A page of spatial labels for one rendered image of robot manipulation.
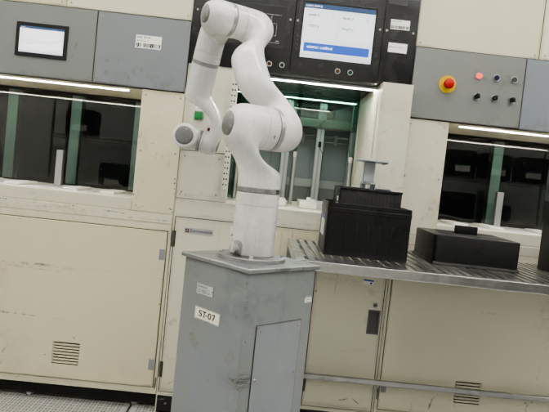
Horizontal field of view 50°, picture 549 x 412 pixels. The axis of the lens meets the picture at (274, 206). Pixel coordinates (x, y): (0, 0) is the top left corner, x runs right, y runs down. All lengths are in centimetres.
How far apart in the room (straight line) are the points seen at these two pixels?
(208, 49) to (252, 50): 27
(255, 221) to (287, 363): 40
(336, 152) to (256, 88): 162
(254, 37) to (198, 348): 91
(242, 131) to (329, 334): 114
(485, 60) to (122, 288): 170
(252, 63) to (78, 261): 116
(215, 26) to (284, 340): 92
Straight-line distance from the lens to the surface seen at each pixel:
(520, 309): 261
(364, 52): 242
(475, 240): 207
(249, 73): 170
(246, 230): 160
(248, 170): 159
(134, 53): 243
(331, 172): 326
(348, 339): 245
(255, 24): 185
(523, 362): 267
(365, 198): 196
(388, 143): 234
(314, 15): 243
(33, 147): 299
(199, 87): 201
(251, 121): 156
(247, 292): 149
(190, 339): 168
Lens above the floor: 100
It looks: 3 degrees down
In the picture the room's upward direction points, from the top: 6 degrees clockwise
